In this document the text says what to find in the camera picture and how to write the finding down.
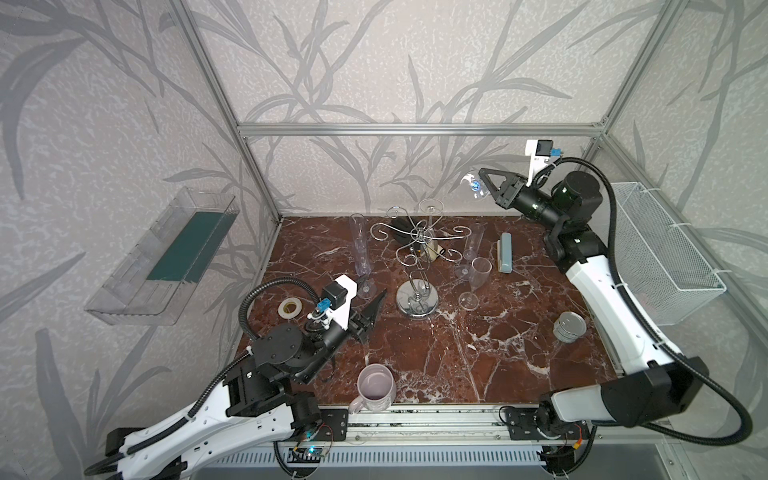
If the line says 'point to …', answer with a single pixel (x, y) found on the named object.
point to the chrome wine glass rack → (418, 297)
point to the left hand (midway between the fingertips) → (381, 277)
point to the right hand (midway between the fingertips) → (481, 165)
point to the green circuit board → (306, 454)
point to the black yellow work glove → (421, 239)
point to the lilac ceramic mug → (376, 386)
